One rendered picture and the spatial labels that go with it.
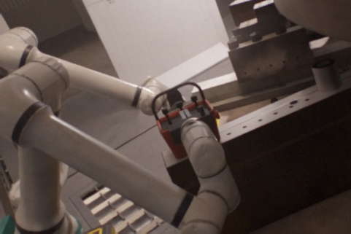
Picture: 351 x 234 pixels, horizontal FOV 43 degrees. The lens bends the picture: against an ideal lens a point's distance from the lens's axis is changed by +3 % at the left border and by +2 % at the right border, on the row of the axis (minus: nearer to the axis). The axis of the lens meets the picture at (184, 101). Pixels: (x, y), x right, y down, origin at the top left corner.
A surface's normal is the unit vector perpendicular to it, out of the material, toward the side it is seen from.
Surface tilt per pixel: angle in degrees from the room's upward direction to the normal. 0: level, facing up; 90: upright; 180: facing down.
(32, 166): 98
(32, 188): 96
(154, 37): 90
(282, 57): 90
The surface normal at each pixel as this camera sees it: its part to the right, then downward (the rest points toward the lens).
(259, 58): -0.19, 0.42
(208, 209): 0.36, -0.75
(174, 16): 0.47, 0.14
